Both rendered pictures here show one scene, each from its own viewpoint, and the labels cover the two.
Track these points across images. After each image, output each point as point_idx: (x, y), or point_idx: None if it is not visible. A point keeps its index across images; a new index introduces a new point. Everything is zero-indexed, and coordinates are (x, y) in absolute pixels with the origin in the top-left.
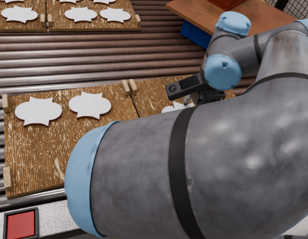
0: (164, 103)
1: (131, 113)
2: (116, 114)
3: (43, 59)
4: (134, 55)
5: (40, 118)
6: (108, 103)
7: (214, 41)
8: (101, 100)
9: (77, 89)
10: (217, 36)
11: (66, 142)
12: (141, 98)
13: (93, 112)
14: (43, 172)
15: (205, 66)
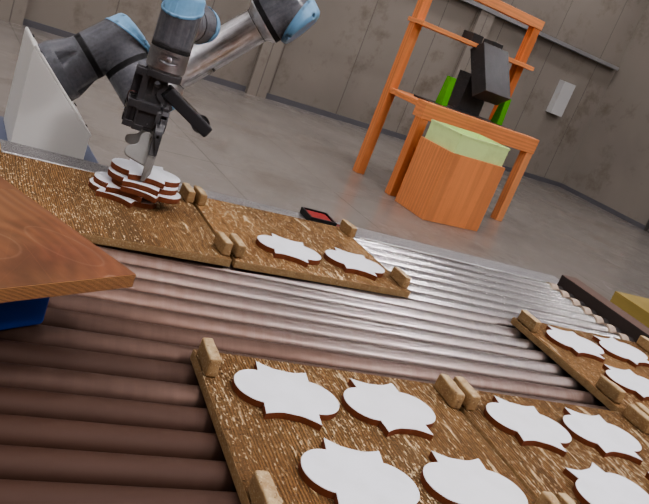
0: (161, 221)
1: (221, 230)
2: (246, 235)
3: (400, 337)
4: (212, 304)
5: (348, 254)
6: (261, 240)
7: (207, 20)
8: (274, 246)
9: (316, 273)
10: (204, 15)
11: (305, 236)
12: (203, 237)
13: (281, 239)
14: (317, 227)
15: (216, 33)
